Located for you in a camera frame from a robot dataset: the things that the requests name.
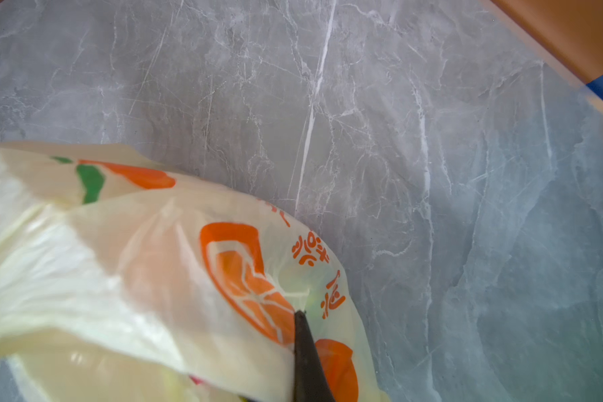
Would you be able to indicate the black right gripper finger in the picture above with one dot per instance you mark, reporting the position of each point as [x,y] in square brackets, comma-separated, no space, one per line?
[310,384]

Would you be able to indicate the yellowish translucent plastic bag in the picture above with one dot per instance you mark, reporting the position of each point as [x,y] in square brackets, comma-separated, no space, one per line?
[124,280]

